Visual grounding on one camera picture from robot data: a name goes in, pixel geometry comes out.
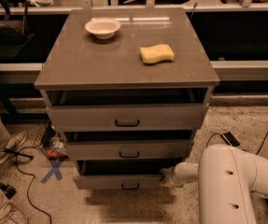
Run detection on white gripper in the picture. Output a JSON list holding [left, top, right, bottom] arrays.
[[160, 167, 184, 188]]

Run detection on grey drawer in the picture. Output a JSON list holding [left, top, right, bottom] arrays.
[[74, 157, 184, 190], [66, 140, 193, 161], [47, 105, 208, 132]]

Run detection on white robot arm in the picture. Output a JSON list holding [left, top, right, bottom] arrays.
[[161, 144, 268, 224]]

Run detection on grey drawer cabinet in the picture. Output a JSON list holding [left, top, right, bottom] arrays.
[[34, 7, 220, 185]]

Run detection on black power adapter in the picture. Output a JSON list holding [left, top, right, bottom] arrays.
[[221, 132, 240, 147]]

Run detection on blue tape cross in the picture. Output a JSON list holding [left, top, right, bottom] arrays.
[[41, 158, 65, 184]]

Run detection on yellow sponge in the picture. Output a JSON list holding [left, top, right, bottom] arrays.
[[140, 44, 175, 64]]

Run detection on white sneaker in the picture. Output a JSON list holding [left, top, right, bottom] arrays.
[[0, 131, 27, 165]]

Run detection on black device on floor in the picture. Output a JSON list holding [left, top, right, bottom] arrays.
[[0, 183, 16, 199]]

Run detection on white bowl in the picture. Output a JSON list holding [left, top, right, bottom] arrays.
[[85, 18, 120, 39]]

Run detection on mesh sneaker bottom left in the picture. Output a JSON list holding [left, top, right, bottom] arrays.
[[0, 205, 27, 224]]

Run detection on black chair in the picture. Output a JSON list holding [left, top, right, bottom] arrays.
[[0, 0, 32, 59]]

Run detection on wire basket with items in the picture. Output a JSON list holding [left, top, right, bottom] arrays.
[[34, 121, 67, 160]]

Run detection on black cable right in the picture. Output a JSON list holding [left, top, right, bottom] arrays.
[[205, 101, 268, 162]]

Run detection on black floor cable left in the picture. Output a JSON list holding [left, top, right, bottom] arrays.
[[2, 147, 53, 224]]

